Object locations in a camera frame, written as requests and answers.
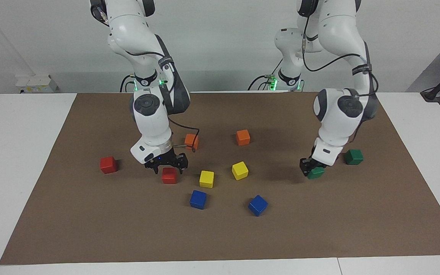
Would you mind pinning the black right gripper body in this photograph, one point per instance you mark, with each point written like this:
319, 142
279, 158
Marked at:
165, 158

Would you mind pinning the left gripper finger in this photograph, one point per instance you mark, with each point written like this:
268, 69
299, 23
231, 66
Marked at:
304, 171

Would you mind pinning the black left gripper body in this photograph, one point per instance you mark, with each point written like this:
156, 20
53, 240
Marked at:
306, 162

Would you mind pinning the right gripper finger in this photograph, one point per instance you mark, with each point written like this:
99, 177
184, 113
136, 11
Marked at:
153, 165
183, 162

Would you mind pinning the green wooden cube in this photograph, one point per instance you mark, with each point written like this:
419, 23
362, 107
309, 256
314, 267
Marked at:
353, 156
316, 173

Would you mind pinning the red wooden cube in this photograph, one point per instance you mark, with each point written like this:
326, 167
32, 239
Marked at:
108, 164
169, 177

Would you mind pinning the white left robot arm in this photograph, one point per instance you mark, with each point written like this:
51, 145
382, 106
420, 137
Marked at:
334, 122

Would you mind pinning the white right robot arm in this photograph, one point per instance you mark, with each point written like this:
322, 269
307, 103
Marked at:
151, 126

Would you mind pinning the orange wooden cube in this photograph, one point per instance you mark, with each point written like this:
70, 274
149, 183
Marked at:
243, 137
189, 142

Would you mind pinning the yellow wooden cube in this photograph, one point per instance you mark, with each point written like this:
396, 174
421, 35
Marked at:
240, 170
206, 178

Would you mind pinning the blue wooden cube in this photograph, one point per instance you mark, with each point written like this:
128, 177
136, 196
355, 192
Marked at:
258, 205
198, 199

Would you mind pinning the brown paper mat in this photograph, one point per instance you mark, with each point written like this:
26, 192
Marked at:
128, 229

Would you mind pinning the white box with yellow label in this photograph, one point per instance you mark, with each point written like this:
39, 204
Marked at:
36, 84

